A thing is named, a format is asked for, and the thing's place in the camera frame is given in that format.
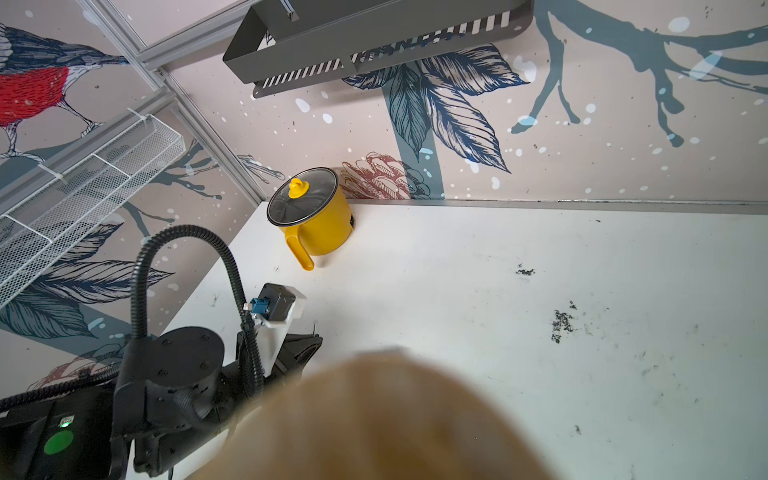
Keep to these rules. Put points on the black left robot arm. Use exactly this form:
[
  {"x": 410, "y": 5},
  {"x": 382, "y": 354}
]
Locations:
[{"x": 63, "y": 431}]

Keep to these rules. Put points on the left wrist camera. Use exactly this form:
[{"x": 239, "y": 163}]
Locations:
[{"x": 273, "y": 312}]

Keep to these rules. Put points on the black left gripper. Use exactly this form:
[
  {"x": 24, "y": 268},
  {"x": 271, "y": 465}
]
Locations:
[{"x": 175, "y": 393}]

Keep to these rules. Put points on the black hanging wire basket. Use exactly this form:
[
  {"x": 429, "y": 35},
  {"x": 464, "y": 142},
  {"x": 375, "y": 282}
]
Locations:
[{"x": 287, "y": 45}]

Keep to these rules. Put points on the wooden handle claw hammer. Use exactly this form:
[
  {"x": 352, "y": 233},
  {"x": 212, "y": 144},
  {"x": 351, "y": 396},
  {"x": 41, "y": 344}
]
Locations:
[{"x": 383, "y": 416}]

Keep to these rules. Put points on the yellow pot with lid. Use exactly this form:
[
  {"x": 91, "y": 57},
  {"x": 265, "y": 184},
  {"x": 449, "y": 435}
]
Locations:
[{"x": 313, "y": 213}]

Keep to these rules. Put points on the white wire mesh shelf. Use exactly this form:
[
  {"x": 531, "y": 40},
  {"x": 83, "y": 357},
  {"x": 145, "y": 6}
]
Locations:
[{"x": 39, "y": 230}]

